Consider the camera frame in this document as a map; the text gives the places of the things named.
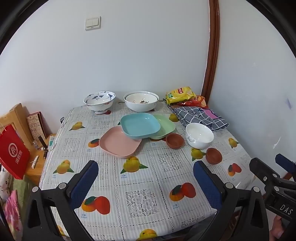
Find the grey checkered cloth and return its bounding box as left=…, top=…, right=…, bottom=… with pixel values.
left=171, top=106, right=229, bottom=132

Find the wooden side table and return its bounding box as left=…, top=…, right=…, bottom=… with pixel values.
left=24, top=133, right=57, bottom=186

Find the small brown bowl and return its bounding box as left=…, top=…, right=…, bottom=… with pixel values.
left=166, top=133, right=184, bottom=149
left=206, top=148, right=223, bottom=165

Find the pink tag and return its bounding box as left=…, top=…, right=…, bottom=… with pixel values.
left=203, top=109, right=219, bottom=119

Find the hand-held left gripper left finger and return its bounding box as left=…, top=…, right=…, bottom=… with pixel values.
left=23, top=160, right=100, bottom=241

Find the yellow chip bag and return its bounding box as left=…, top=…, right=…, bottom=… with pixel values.
left=165, top=87, right=197, bottom=106

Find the person's right hand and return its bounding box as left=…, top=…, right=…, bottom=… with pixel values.
left=271, top=215, right=287, bottom=240

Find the blue square plate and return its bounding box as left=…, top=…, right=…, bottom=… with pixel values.
left=120, top=112, right=161, bottom=139

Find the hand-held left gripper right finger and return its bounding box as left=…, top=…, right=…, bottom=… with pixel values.
left=193, top=160, right=271, bottom=241

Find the green square plate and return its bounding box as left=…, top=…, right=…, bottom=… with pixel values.
left=149, top=114, right=176, bottom=140

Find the pink square plate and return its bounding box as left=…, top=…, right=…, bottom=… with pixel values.
left=99, top=126, right=142, bottom=159

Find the pink cloth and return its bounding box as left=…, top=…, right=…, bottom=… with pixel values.
left=5, top=190, right=23, bottom=239

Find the brown wooden door frame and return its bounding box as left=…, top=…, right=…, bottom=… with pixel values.
left=201, top=0, right=220, bottom=106

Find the red paper bag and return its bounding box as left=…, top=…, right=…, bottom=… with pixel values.
left=0, top=124, right=30, bottom=180

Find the white floral cloth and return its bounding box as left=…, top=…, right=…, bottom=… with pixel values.
left=0, top=166, right=13, bottom=202

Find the fruit printed tablecloth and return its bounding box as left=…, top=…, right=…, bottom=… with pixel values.
left=39, top=102, right=252, bottom=241

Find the red chip bag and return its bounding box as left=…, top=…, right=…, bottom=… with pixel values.
left=183, top=95, right=207, bottom=108

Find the large white bowl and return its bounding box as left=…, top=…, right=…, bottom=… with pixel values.
left=123, top=91, right=159, bottom=112

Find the blue and white patterned bowl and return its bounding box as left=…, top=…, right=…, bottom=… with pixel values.
left=83, top=91, right=116, bottom=115

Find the patterned beige book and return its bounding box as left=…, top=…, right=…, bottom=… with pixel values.
left=26, top=112, right=47, bottom=142

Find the white light switch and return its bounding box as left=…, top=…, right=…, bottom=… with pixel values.
left=85, top=16, right=101, bottom=31

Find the white bowl with grey pattern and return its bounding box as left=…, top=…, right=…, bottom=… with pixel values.
left=185, top=123, right=214, bottom=149

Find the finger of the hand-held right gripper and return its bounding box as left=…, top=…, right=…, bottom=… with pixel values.
left=249, top=158, right=281, bottom=194
left=275, top=153, right=296, bottom=180

